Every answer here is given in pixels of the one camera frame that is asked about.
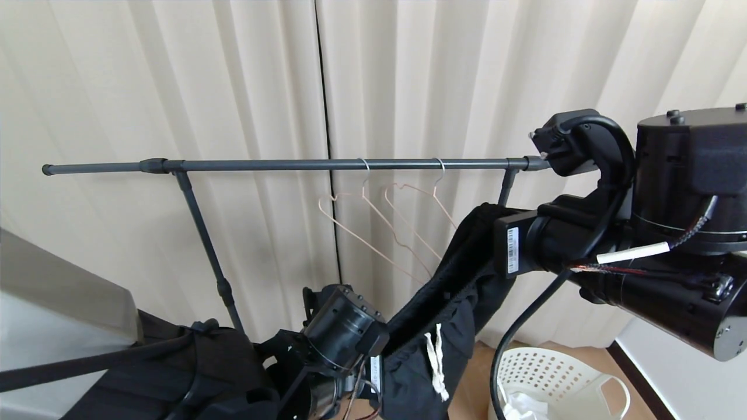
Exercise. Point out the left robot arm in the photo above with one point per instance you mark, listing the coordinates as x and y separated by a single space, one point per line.
338 326

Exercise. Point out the pink clothes hanger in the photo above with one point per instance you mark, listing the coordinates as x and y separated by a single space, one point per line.
441 170
365 169

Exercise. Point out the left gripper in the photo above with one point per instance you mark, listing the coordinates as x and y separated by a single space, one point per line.
338 399

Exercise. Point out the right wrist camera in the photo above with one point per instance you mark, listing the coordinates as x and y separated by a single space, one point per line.
557 143

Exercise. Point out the black clothes rack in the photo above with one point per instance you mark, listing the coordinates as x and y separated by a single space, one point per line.
262 165

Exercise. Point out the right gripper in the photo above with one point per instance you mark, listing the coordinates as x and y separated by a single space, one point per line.
548 239

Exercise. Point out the white laundry basket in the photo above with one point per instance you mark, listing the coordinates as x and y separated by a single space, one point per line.
543 373

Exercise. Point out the white garment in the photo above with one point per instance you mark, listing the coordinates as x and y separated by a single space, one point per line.
534 409

